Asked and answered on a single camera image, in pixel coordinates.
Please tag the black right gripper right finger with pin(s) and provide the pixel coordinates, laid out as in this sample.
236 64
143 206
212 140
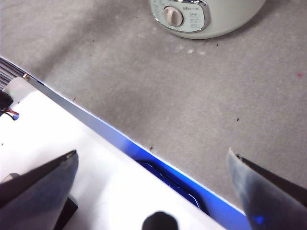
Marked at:
271 198

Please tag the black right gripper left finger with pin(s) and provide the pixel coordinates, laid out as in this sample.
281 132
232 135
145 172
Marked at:
36 196

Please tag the pale green electric pot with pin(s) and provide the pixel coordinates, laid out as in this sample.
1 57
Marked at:
227 19

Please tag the black ribbed vent panel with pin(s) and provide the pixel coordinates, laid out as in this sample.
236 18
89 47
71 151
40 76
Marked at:
7 72

